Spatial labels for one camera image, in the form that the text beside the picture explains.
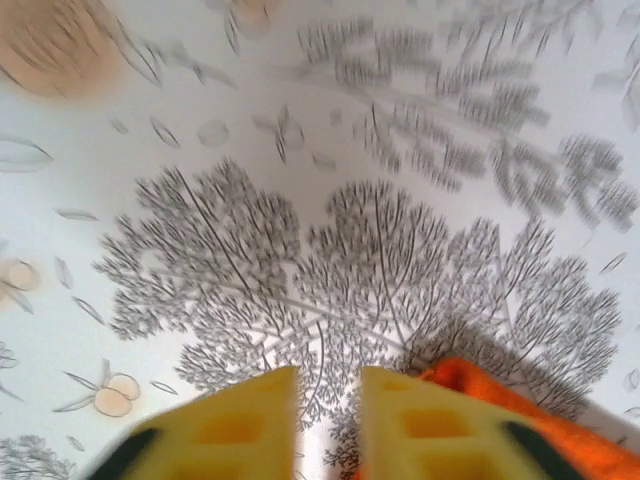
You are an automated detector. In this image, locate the orange t-shirt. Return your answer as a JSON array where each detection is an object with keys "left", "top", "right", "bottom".
[{"left": 352, "top": 355, "right": 640, "bottom": 480}]

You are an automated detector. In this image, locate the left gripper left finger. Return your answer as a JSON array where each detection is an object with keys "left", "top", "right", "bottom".
[{"left": 82, "top": 365, "right": 301, "bottom": 480}]

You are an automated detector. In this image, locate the floral patterned table cover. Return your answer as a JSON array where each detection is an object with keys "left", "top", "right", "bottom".
[{"left": 0, "top": 0, "right": 640, "bottom": 480}]

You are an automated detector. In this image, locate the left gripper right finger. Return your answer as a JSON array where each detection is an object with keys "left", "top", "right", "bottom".
[{"left": 360, "top": 365, "right": 576, "bottom": 480}]

